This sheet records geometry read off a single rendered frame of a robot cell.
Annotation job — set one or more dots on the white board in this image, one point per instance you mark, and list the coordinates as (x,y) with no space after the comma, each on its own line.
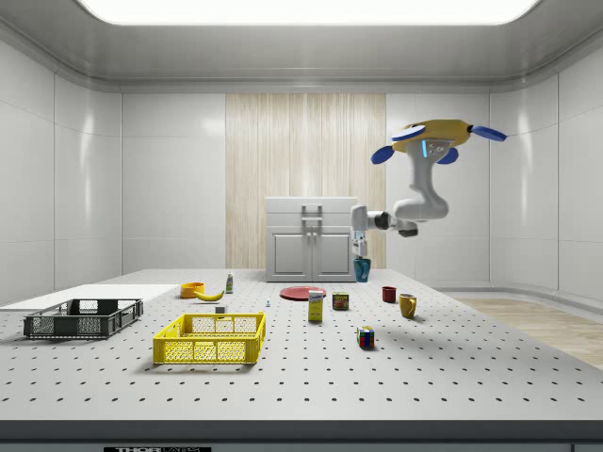
(94,293)

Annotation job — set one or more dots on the dark grey basket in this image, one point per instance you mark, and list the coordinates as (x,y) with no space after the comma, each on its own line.
(120,318)

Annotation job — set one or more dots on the red mug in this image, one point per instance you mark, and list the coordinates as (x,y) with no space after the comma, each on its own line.
(388,295)

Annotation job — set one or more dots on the white cabinet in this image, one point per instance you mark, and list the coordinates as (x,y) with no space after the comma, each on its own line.
(301,245)

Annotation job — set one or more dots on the yellow bowl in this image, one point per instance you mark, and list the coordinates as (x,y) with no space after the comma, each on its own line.
(189,289)

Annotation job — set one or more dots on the blue mug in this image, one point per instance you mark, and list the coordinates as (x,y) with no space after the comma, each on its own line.
(362,271)

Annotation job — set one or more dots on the red plate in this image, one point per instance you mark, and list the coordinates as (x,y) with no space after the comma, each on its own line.
(297,294)

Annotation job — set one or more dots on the yellow mug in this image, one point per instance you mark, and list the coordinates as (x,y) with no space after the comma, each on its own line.
(406,306)

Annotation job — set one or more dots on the puzzle cube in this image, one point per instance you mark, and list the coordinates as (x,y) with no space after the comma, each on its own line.
(365,337)

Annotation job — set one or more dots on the banana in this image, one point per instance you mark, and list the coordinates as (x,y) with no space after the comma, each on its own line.
(209,296)

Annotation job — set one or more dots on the yellow basket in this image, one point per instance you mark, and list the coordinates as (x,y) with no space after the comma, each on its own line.
(207,350)

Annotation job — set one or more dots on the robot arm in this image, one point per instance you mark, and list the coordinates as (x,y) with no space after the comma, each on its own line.
(423,181)

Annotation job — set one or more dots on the yellow and white box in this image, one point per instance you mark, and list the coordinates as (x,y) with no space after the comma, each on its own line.
(315,308)

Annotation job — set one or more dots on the small white bottle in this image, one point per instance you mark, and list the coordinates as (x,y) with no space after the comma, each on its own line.
(230,284)

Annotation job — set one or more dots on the grey cube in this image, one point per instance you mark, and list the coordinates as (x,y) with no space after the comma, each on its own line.
(220,309)

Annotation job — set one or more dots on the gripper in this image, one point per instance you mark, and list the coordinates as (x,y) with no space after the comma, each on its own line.
(360,246)

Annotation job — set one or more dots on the flat-sided can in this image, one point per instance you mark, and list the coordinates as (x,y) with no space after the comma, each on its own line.
(340,301)

